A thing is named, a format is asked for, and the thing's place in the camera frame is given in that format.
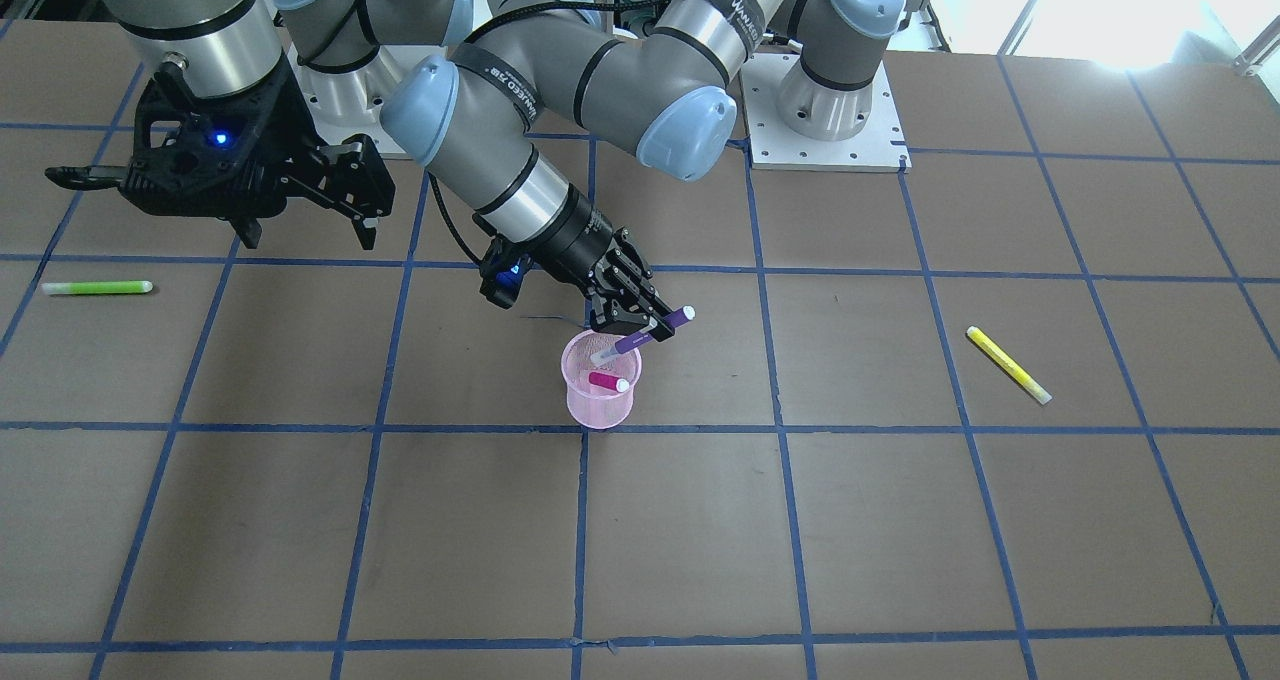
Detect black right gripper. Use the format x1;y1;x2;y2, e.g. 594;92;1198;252
45;60;397;252

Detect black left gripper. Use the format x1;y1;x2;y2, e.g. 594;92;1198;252
477;184;681;342

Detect purple marker pen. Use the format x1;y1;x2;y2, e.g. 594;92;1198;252
589;305;696;368

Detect pink marker pen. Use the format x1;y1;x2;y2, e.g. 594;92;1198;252
588;370;631;393

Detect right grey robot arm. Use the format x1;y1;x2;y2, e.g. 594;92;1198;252
45;0;476;250

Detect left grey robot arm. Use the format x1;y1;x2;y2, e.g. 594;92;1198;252
381;0;908;341

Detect pink mesh cup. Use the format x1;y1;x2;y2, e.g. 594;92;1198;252
559;330;643;430

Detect green highlighter pen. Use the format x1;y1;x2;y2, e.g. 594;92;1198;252
40;280;155;296

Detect yellow highlighter pen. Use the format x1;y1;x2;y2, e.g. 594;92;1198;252
965;327;1053;406

